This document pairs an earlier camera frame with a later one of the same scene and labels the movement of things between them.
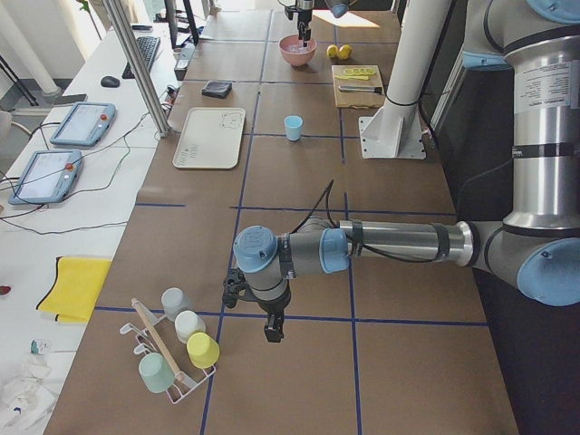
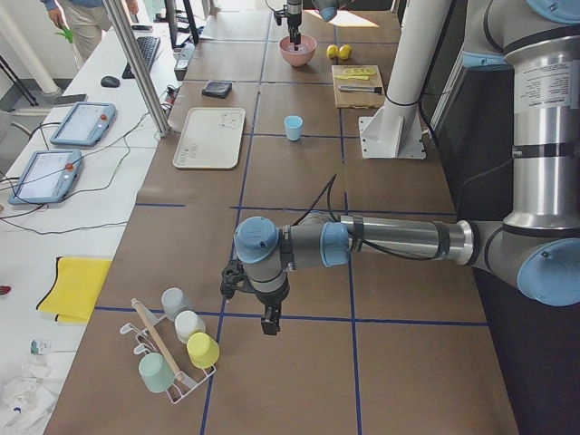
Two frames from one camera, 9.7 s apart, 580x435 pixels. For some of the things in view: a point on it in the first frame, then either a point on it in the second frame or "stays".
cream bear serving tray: (211, 138) stays
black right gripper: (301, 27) → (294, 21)
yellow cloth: (75, 291) stays
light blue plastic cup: (294, 126) stays
